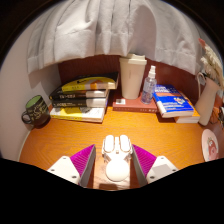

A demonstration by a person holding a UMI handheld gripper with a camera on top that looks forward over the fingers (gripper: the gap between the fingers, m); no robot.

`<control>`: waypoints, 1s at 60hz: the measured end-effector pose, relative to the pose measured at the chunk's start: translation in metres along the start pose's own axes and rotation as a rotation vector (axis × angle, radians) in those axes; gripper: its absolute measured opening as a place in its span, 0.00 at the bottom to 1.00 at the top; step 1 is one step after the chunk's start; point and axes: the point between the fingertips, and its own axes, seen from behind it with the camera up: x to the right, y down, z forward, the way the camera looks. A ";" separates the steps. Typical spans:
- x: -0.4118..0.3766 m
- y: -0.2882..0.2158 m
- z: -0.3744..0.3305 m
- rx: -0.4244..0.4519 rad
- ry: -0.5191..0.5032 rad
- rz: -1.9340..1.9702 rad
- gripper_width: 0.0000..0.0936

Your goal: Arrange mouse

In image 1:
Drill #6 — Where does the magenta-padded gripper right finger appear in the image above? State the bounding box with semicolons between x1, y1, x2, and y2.
131;143;180;188

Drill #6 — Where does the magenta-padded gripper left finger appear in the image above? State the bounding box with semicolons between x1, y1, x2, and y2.
46;143;97;188

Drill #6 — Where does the white computer mouse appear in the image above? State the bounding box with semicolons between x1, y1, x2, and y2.
101;134;134;183

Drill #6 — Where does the pink cartoon mouse pad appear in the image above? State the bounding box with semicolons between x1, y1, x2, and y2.
201;128;220;163

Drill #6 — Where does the yellow and white book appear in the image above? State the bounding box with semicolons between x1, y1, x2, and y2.
49;105;107;124

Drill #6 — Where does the dark green mug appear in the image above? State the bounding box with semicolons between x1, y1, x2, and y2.
21;94;51;127

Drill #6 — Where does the black and white book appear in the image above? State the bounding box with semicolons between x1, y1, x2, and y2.
51;94;110;109

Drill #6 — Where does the blue book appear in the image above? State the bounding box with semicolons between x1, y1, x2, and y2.
152;83;195;119

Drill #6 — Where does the dark red book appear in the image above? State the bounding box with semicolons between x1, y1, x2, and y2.
112;91;159;114

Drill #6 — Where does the clear spray bottle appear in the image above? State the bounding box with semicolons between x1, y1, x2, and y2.
140;65;158;105

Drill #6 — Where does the white pitcher vase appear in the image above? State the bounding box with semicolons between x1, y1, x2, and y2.
194;71;221;127

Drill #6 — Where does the yellow and black book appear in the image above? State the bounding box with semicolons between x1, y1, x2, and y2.
60;72;120;93

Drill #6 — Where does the cream lidded tumbler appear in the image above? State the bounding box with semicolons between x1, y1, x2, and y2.
119;53;148;100

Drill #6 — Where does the white flower bouquet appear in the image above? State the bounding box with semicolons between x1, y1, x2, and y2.
198;37;224;91

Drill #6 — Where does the white pleated curtain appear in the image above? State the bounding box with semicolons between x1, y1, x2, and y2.
26;0;209;76

